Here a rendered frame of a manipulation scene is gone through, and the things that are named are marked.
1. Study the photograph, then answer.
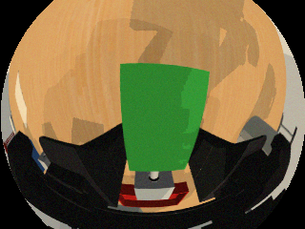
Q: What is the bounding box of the red tray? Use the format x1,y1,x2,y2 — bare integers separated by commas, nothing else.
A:
119,182,190,207

